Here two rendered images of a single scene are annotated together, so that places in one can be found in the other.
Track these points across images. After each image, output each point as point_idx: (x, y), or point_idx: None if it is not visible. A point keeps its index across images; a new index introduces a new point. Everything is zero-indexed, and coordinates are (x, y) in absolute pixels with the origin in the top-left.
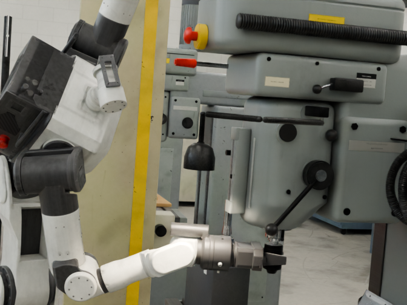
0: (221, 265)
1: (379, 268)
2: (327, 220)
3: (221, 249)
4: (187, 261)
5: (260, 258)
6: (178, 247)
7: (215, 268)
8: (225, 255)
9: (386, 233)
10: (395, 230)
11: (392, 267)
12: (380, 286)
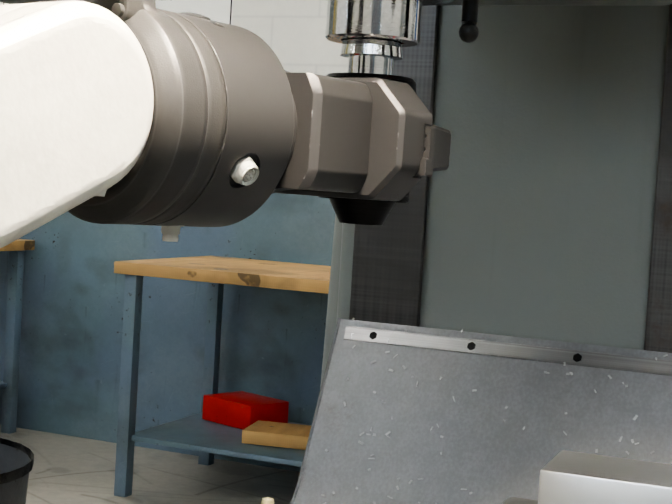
0: (251, 176)
1: (411, 232)
2: None
3: (254, 78)
4: (126, 141)
5: (424, 125)
6: (75, 35)
7: (206, 206)
8: (274, 110)
9: (435, 105)
10: (486, 83)
11: (481, 215)
12: (420, 292)
